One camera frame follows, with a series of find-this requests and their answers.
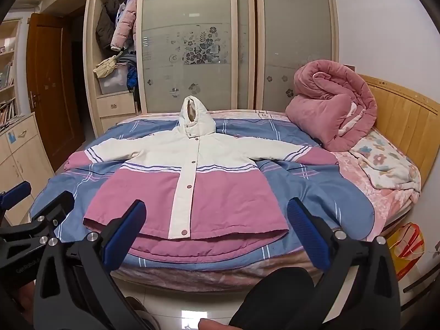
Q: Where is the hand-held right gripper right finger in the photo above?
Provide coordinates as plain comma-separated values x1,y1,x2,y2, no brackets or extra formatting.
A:
286,197,402,330

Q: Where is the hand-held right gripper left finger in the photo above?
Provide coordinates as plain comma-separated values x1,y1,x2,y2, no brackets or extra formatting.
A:
34,199,148,330

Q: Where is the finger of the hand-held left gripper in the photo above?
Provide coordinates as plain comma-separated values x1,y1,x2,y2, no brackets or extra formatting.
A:
0,191,75,265
0,181,32,214

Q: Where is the pink and white hooded jacket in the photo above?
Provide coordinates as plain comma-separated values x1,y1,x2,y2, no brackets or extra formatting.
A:
65,95,341,272

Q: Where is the beige cabinet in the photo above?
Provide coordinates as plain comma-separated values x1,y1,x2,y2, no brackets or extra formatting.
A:
0,112,56,226

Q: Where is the blue plaid bed sheet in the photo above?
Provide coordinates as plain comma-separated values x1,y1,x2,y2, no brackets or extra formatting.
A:
29,116,375,258

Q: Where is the slipper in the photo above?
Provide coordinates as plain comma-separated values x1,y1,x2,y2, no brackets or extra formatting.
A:
125,296,160,330

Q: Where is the orange and yellow bag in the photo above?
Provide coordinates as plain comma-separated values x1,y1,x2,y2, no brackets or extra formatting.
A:
387,223,425,282

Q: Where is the floral blanket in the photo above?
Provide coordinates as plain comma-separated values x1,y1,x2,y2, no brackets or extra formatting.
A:
349,131,422,193

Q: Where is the brown wooden door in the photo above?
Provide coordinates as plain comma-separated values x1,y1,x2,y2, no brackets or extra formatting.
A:
26,13,86,172

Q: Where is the beige wardrobe drawer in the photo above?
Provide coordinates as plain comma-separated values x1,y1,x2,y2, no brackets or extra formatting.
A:
96,91,138,117

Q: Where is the pink rolled quilt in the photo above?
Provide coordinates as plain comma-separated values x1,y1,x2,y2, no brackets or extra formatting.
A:
285,59,378,152

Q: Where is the beige wardrobe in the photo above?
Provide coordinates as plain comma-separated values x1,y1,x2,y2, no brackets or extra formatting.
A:
83,0,341,138

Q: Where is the clear storage box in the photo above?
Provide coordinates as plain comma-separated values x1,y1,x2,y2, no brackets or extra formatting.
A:
98,65,129,95

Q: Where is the wooden headboard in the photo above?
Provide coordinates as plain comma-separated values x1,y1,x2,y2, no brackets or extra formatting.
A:
356,74,440,193

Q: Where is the pale yellow cloth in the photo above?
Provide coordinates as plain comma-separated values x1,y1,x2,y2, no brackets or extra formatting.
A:
93,52,123,78

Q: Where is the blue cloth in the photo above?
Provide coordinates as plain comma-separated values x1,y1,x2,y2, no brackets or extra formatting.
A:
126,64,139,92

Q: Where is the dark hanging coat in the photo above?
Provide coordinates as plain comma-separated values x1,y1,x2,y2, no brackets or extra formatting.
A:
95,0,121,49

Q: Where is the pink puffer jacket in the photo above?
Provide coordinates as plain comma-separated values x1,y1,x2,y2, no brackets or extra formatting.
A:
110,0,138,51

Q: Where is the frosted floral sliding door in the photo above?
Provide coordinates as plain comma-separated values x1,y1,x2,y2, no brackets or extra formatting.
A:
137,0,257,114

